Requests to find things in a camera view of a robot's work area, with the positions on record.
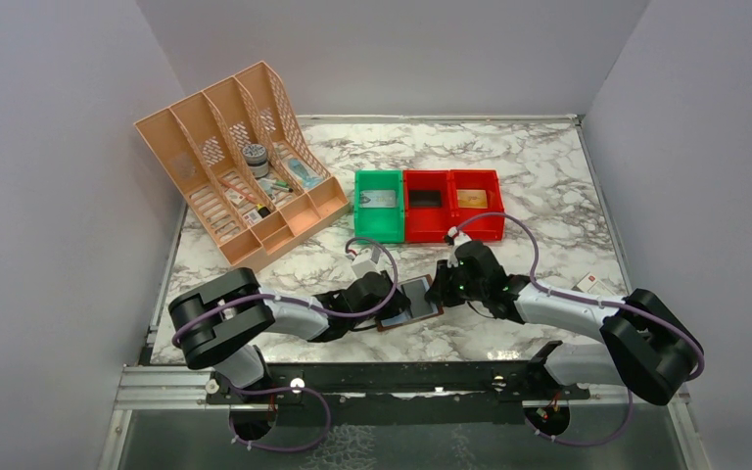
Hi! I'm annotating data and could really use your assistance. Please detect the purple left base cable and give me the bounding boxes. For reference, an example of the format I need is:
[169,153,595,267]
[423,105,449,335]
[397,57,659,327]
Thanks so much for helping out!
[227,384,333,454]

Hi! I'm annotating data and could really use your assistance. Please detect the red pencil in organizer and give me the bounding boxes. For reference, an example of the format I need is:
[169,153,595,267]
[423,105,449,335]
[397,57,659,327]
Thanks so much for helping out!
[219,178,257,207]

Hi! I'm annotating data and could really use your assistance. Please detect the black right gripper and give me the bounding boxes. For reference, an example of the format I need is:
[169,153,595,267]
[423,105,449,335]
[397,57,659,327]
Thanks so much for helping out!
[425,258,487,306]

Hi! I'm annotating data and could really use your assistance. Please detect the green plastic bin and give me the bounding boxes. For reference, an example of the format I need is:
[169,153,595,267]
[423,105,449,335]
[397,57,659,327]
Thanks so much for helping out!
[353,169,405,244]

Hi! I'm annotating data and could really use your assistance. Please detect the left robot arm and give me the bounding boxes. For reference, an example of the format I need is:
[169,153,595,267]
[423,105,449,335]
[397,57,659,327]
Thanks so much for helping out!
[168,267,411,402]

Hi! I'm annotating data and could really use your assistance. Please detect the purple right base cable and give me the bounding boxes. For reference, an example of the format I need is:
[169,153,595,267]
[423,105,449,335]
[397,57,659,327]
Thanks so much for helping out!
[522,389,636,449]

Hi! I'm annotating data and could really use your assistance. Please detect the brown leather card holder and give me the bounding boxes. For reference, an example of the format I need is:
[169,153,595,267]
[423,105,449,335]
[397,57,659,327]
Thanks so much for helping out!
[376,274,444,332]

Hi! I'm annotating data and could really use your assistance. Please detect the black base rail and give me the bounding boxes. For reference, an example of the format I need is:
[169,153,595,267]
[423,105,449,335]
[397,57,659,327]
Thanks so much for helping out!
[205,342,590,427]

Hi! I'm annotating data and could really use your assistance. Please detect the gold card in red bin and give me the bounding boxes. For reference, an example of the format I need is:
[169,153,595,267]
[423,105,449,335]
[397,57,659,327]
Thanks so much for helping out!
[456,189,489,210]

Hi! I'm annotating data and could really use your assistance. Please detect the blue packet in organizer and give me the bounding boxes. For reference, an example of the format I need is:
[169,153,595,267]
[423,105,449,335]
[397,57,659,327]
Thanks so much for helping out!
[286,158,323,190]

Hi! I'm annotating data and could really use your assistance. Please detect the silver round tin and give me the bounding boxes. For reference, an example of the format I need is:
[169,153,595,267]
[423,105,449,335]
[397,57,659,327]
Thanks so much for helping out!
[241,143,269,179]

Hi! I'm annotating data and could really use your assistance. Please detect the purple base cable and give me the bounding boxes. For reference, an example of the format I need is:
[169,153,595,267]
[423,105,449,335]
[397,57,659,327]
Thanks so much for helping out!
[227,384,333,454]
[522,389,636,449]

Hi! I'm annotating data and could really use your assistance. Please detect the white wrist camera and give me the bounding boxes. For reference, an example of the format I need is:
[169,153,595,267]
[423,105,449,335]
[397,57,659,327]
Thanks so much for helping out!
[351,247,382,278]
[445,226,472,267]

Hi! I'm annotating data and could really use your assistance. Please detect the red plastic bin middle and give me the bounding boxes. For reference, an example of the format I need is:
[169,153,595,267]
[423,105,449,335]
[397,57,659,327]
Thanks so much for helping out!
[403,169,453,243]

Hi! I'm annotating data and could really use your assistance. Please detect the red plastic bin right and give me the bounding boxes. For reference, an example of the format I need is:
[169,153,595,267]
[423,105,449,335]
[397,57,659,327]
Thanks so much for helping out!
[450,169,505,242]

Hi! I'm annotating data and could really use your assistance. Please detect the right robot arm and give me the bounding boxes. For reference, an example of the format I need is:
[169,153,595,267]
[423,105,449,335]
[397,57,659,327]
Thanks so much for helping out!
[425,241,701,405]

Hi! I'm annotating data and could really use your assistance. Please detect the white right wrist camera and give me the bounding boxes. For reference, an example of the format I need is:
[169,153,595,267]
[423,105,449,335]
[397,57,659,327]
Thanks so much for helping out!
[445,226,472,267]

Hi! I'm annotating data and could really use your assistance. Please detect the small white red box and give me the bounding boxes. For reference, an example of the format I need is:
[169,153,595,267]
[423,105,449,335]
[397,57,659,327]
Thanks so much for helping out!
[573,272,615,297]

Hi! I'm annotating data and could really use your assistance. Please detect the peach plastic file organizer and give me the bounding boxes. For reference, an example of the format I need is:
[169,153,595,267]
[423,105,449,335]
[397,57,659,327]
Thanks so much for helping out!
[135,62,351,270]

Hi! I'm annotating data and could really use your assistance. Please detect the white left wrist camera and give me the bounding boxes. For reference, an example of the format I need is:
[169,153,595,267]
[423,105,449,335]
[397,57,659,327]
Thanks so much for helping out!
[351,247,382,278]

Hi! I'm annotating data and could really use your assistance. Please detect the black card in red bin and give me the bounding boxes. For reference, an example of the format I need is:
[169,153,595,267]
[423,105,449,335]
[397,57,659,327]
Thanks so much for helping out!
[408,190,443,209]

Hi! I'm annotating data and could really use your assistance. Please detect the silver card in green bin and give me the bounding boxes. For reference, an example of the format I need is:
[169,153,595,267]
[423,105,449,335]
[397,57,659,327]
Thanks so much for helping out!
[359,189,398,209]

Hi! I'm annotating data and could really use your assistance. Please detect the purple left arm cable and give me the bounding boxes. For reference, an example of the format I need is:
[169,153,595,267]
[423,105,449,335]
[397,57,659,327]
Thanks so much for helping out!
[171,237,400,349]

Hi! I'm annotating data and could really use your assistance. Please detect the red plastic bin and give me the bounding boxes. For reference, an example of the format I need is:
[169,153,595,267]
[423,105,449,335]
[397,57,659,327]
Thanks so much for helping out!
[403,169,453,243]
[450,169,505,242]

